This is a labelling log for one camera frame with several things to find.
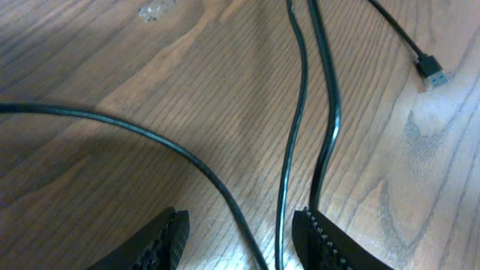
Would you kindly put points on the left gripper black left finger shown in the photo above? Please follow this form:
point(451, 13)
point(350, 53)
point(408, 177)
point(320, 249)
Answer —
point(158, 245)

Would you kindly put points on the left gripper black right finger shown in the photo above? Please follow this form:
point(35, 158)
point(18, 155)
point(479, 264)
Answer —
point(321, 245)

